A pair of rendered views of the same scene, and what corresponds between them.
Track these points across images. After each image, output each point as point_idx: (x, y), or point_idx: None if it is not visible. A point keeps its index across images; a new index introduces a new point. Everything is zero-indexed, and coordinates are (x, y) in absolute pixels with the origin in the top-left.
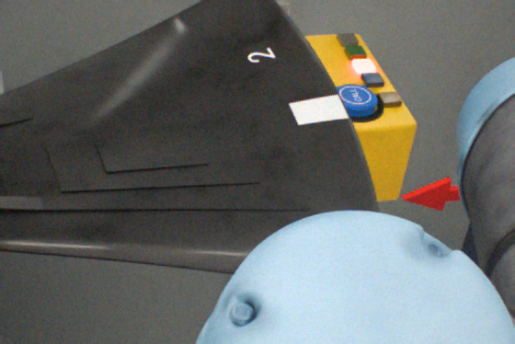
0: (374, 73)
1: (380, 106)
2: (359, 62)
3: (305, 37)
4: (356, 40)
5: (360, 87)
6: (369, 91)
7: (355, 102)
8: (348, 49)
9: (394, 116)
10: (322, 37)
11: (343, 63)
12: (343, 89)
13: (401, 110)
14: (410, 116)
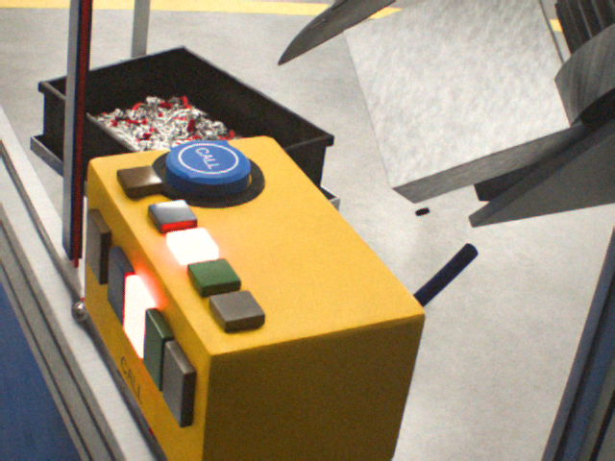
0: (169, 220)
1: (157, 171)
2: (205, 241)
3: (337, 320)
4: (216, 299)
5: (198, 171)
6: (182, 166)
7: (207, 146)
8: (233, 271)
9: (131, 163)
10: (298, 325)
11: (236, 261)
12: (232, 165)
13: (115, 173)
14: (99, 167)
